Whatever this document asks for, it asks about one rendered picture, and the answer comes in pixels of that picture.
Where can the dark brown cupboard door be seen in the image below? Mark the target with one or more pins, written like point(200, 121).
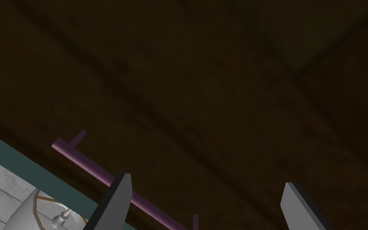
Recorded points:
point(209, 95)

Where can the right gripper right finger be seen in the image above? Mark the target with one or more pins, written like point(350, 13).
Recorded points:
point(300, 212)

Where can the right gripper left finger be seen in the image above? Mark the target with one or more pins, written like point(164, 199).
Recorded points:
point(115, 207)

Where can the grey lamp with orange rim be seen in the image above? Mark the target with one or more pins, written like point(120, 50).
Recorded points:
point(24, 214)

